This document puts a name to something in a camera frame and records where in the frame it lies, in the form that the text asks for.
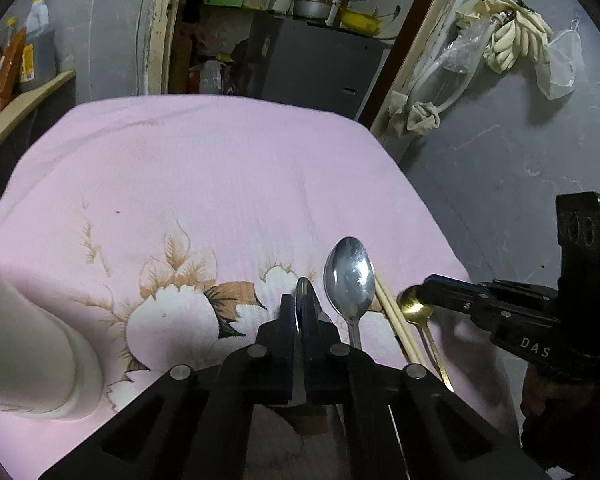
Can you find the beige knotted rag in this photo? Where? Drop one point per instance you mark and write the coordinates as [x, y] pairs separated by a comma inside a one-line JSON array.
[[422, 117]]

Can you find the yellow basin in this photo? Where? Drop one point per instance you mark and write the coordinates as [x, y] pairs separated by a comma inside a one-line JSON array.
[[360, 20]]

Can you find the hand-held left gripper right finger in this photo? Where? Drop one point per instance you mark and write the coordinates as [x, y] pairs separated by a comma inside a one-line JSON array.
[[314, 355]]

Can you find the wooden chopstick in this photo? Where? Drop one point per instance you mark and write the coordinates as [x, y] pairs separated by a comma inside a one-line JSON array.
[[402, 321], [394, 320]]

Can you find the white door frame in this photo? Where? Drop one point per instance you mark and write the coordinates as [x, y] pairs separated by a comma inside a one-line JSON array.
[[157, 35]]

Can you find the gold spoon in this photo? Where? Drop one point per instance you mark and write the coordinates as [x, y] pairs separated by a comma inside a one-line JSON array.
[[412, 305]]

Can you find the orange seasoning packet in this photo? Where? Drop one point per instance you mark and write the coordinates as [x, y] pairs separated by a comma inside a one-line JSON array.
[[7, 75]]

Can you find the steel spoon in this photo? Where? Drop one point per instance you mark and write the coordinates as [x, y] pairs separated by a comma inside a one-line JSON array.
[[349, 275], [304, 295]]

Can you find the steel pot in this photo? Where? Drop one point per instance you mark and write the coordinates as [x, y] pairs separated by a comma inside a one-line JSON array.
[[312, 8]]

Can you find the clear plastic jug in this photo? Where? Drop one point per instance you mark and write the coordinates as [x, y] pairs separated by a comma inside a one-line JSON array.
[[212, 77]]

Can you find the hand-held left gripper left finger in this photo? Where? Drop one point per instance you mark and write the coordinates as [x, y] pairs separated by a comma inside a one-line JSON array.
[[285, 350]]

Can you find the beige rubber gloves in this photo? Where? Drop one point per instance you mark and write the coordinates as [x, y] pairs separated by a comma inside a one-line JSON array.
[[510, 45]]

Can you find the white utensil holder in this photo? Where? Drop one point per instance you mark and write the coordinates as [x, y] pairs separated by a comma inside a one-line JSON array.
[[30, 340]]

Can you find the clear plastic bag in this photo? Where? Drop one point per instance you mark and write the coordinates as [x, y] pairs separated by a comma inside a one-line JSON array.
[[460, 52]]

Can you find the grey small fridge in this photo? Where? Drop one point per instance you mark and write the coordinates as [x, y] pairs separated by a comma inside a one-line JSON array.
[[315, 65]]

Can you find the beige kitchen counter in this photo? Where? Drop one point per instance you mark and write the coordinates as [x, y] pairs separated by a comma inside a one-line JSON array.
[[25, 105]]

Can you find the person's right hand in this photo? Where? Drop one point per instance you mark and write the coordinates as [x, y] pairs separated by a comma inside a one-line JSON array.
[[545, 395]]

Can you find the pink floral tablecloth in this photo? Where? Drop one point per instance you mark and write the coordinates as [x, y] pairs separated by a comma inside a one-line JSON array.
[[205, 185]]

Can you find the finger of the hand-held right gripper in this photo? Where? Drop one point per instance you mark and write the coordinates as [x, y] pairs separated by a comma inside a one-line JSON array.
[[455, 281], [460, 305]]

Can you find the dark oil jug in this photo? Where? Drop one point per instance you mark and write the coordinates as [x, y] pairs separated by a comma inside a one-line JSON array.
[[42, 60]]

